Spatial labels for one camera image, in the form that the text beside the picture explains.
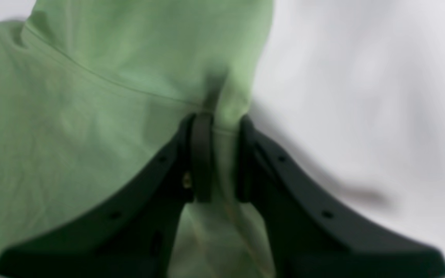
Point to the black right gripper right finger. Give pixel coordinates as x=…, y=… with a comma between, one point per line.
x=311, y=233

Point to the green T-shirt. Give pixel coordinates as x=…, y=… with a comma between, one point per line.
x=90, y=90

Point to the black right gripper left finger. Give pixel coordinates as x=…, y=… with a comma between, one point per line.
x=131, y=234

